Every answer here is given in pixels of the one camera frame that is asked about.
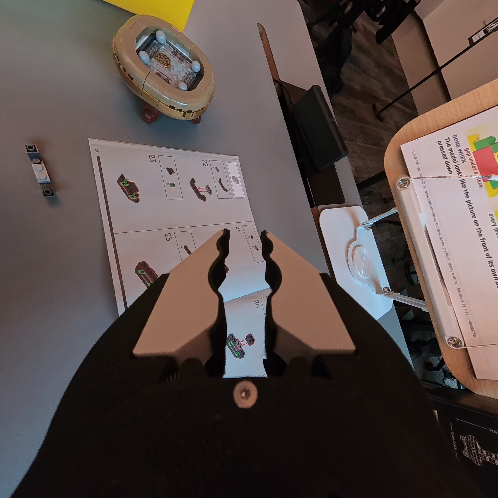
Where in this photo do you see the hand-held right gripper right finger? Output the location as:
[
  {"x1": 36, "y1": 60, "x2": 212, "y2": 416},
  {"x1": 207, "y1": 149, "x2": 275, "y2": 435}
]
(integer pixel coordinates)
[{"x1": 260, "y1": 230, "x2": 356, "y2": 378}]

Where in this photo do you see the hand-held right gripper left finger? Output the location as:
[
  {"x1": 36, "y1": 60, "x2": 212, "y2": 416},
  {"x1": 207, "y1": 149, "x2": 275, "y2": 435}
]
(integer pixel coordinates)
[{"x1": 132, "y1": 229, "x2": 231, "y2": 379}]

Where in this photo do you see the yellow plastic bin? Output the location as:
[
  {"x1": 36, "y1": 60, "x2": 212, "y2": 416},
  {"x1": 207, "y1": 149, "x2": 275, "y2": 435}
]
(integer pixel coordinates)
[{"x1": 103, "y1": 0, "x2": 195, "y2": 33}]

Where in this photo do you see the grey desk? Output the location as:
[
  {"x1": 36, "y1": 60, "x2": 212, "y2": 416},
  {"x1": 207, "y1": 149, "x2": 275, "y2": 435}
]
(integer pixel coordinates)
[{"x1": 0, "y1": 0, "x2": 415, "y2": 498}]

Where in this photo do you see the white stand base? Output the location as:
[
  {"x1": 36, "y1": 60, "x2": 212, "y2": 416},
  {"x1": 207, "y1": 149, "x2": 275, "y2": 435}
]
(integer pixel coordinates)
[{"x1": 319, "y1": 205, "x2": 428, "y2": 321}]

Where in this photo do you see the brick instruction booklet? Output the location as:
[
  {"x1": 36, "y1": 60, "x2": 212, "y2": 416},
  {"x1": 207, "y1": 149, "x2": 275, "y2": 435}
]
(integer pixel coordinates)
[{"x1": 88, "y1": 138, "x2": 270, "y2": 379}]

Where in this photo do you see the printed instruction sheet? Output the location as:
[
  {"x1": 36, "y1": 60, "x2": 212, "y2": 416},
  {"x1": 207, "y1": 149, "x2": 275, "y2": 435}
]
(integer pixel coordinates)
[{"x1": 401, "y1": 105, "x2": 498, "y2": 380}]

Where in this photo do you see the dark rectangular box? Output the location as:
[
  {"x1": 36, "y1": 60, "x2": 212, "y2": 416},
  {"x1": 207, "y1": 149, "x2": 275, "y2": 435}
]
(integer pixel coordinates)
[{"x1": 292, "y1": 85, "x2": 349, "y2": 172}]

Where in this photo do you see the black printed box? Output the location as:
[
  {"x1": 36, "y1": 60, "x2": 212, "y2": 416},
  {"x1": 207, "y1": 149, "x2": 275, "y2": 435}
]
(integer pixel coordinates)
[{"x1": 426, "y1": 383, "x2": 498, "y2": 498}]

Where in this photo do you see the small grey brick assembly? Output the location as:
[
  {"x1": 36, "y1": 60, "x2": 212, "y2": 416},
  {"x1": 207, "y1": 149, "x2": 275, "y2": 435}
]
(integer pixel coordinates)
[{"x1": 24, "y1": 144, "x2": 56, "y2": 198}]

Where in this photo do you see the wooden book stand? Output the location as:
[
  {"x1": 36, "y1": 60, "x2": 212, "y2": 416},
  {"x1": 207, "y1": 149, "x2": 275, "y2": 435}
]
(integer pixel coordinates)
[{"x1": 384, "y1": 78, "x2": 498, "y2": 399}]

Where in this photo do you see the tan round brick model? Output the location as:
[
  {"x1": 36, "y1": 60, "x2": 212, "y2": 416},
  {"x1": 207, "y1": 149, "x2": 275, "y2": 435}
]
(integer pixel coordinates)
[{"x1": 113, "y1": 15, "x2": 216, "y2": 124}]

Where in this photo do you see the black backpack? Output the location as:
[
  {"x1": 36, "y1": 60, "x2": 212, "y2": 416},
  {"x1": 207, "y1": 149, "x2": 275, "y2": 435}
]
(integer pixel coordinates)
[{"x1": 319, "y1": 27, "x2": 352, "y2": 96}]

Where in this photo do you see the black sign stand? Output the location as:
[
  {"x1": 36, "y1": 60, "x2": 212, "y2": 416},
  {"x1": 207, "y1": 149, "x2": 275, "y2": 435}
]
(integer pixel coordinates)
[{"x1": 373, "y1": 17, "x2": 498, "y2": 123}]

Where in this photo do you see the brown wooden strip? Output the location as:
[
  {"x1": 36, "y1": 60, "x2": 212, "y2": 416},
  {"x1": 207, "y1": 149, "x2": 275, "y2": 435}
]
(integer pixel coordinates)
[{"x1": 257, "y1": 23, "x2": 281, "y2": 82}]

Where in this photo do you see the wire page holder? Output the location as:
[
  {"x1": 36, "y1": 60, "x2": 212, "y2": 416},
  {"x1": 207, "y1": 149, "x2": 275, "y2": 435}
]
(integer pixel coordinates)
[
  {"x1": 397, "y1": 173, "x2": 498, "y2": 189},
  {"x1": 447, "y1": 336, "x2": 498, "y2": 349}
]

